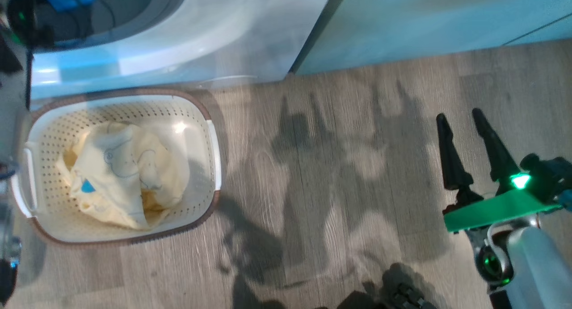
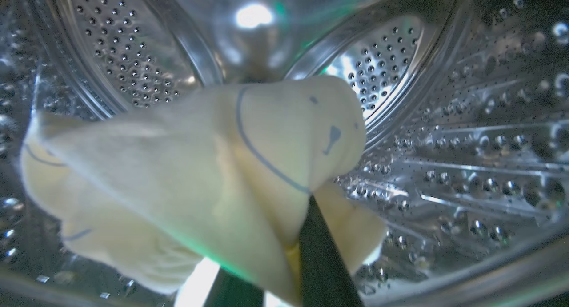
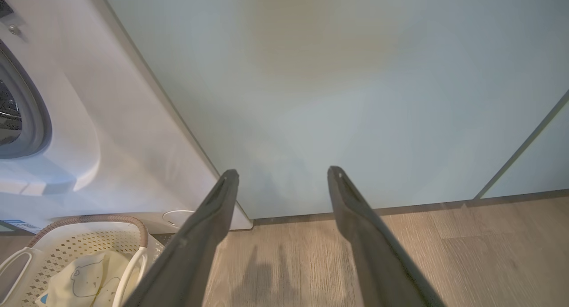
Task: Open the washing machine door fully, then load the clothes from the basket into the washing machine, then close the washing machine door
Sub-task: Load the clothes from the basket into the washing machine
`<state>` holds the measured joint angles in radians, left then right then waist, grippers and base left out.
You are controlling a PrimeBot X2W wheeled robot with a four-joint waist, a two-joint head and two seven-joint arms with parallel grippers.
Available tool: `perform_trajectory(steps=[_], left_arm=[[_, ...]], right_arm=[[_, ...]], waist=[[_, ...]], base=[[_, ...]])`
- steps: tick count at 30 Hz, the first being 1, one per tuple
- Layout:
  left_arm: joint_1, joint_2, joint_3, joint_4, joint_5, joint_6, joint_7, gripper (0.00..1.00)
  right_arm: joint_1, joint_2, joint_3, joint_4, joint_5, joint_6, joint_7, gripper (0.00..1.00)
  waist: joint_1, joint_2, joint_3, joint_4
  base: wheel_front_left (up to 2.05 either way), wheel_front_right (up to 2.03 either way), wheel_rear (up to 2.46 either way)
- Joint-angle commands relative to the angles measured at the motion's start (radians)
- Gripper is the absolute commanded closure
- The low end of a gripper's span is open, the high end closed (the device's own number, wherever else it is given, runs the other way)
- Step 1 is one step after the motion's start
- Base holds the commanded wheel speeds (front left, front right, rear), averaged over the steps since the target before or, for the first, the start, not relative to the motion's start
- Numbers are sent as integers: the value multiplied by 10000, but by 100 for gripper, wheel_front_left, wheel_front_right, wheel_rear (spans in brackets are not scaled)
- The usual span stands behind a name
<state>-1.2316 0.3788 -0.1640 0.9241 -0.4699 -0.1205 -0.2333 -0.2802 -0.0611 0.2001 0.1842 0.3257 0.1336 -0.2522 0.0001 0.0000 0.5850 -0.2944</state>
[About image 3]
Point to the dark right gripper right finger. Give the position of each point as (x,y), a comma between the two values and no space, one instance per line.
(378,253)

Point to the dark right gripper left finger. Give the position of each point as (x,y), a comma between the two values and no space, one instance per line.
(186,253)

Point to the pale yellow garment blue patches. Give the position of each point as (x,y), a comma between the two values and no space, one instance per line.
(89,280)

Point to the white front-load washing machine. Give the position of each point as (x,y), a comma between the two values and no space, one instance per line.
(124,133)

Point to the pale teal cabinet door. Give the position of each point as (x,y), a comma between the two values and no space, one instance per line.
(538,165)
(333,98)

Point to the grey rubber door seal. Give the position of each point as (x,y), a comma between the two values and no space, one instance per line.
(38,120)

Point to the perforated steel washing machine drum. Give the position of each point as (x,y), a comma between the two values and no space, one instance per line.
(9,116)

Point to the round white filter cover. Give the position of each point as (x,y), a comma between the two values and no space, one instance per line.
(175,218)

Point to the cream perforated laundry basket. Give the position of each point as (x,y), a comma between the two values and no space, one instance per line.
(66,245)

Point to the blue energy label sticker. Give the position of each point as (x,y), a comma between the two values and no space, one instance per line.
(20,226)

